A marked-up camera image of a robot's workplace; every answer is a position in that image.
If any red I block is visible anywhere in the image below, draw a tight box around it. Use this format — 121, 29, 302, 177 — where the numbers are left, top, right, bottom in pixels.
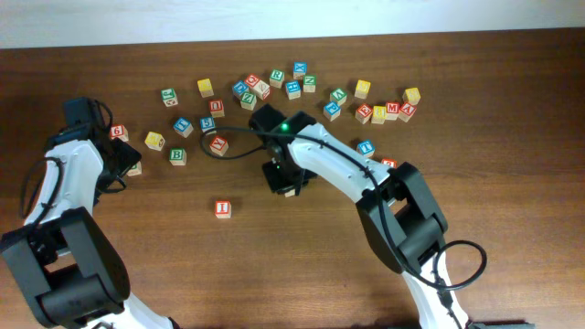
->
215, 200, 232, 218

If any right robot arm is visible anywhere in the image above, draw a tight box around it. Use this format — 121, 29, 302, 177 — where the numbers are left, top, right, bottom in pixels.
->
249, 105, 474, 328

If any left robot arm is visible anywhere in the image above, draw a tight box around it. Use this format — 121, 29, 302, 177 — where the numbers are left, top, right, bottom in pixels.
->
1, 97, 178, 329

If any red 6 block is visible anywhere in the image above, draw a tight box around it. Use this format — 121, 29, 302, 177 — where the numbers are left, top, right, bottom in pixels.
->
110, 124, 129, 142

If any red Y block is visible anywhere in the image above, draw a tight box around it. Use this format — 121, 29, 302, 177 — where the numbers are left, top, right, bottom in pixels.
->
209, 136, 229, 156

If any green B block left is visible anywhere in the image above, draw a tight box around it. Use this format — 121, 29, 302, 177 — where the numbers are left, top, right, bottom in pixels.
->
127, 162, 142, 176

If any green b block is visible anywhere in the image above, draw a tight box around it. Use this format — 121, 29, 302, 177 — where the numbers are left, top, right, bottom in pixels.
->
169, 148, 186, 166
127, 162, 142, 176

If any blue P block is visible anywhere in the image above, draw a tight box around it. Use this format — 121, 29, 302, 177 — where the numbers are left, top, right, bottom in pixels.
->
324, 101, 341, 122

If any green Z block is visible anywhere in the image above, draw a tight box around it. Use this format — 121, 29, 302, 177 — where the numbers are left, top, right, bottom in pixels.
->
240, 92, 257, 111

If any blue T block right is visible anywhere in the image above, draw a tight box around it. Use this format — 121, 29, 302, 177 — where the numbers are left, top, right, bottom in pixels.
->
356, 140, 376, 157

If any blue t block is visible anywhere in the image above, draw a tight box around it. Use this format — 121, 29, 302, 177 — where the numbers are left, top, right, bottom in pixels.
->
356, 140, 376, 157
173, 117, 194, 138

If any blue H block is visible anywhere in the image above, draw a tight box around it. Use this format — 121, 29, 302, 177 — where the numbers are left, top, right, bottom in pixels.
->
285, 80, 301, 100

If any plain face red-edged block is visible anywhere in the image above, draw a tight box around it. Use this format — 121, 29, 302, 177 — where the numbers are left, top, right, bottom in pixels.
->
251, 80, 271, 101

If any blue 5 block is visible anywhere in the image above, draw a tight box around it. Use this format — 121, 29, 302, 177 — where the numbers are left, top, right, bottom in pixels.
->
199, 117, 217, 135

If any green J block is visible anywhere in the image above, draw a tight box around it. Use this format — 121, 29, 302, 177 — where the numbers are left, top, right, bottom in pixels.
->
161, 88, 178, 107

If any green R block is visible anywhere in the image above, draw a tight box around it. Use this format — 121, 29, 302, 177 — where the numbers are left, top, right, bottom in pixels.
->
270, 69, 285, 89

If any red U block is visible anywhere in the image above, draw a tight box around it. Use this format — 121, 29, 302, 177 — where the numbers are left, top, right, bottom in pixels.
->
208, 99, 225, 118

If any green N block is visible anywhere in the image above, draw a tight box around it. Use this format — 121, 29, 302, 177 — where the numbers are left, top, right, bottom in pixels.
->
303, 75, 316, 93

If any green V block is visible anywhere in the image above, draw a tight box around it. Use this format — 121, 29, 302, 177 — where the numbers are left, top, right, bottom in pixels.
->
330, 88, 347, 106

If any blue D block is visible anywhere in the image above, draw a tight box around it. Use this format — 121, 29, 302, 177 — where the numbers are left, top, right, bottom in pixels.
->
232, 80, 249, 100

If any red Q block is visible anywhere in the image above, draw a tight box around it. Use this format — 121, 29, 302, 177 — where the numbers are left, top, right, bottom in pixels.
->
244, 74, 260, 89

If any blue T block left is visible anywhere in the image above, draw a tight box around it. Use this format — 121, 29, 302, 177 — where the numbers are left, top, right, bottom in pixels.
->
173, 117, 194, 138

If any red E block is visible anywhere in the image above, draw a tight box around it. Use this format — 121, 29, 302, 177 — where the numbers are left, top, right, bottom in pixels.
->
355, 103, 373, 124

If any blue X block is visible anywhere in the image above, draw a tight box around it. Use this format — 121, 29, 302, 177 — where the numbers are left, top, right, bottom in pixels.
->
292, 62, 307, 80

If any red 3 block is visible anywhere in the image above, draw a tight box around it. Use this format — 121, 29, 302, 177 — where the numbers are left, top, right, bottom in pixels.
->
380, 158, 398, 168

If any yellow B block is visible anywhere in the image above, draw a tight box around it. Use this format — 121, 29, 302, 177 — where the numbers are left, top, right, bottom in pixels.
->
371, 105, 386, 124

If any yellow block top right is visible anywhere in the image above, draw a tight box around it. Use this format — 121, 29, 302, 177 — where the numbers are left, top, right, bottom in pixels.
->
355, 80, 371, 100

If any yellow block top left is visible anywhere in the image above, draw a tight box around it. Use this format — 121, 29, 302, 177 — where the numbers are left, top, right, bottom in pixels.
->
197, 79, 214, 98

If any red M block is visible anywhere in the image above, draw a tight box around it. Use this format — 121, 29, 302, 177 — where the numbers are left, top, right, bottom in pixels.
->
385, 102, 400, 121

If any red A block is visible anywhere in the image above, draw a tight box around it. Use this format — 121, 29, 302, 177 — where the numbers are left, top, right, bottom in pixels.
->
399, 102, 417, 122

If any yellow block far right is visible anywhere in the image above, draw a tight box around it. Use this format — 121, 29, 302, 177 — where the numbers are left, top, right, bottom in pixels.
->
402, 88, 421, 105

